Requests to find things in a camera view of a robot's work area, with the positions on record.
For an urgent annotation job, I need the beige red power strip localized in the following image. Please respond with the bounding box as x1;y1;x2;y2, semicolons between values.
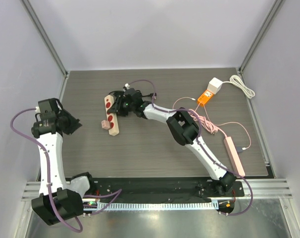
104;95;119;136

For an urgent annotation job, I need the pink plug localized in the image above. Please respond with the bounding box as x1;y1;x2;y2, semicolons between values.
101;120;111;130

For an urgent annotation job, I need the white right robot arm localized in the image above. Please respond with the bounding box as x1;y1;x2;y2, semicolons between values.
104;88;236;196

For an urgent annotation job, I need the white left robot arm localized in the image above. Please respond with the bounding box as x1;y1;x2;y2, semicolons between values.
31;98;97;226

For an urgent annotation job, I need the white cube socket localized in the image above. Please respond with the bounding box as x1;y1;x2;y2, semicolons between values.
207;77;223;95

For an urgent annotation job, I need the orange power adapter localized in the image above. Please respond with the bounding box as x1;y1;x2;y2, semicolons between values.
197;90;214;107

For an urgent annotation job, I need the pink power strip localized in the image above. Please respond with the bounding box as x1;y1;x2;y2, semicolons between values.
224;136;246;177

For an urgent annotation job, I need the black power strip cable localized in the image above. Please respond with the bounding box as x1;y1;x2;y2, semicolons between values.
107;88;157;99

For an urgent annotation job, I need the pink coiled cable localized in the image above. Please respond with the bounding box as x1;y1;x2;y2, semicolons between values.
172;97;251;151

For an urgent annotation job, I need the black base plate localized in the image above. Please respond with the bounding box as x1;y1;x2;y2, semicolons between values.
85;177;245;199

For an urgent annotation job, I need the white coiled cable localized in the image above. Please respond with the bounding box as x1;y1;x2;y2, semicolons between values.
221;75;256;99

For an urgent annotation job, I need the left aluminium frame post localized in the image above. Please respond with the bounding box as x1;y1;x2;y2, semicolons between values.
20;0;68;78

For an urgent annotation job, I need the aluminium frame post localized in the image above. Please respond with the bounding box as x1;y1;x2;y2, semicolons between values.
237;0;285;75
20;0;68;78

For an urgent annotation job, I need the white slotted cable duct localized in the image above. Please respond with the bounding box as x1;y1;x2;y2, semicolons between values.
34;201;219;210

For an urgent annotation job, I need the right aluminium frame post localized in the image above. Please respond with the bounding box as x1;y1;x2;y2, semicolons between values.
237;0;285;75

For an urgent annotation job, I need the aluminium front rail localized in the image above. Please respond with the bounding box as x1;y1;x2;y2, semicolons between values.
21;178;294;202

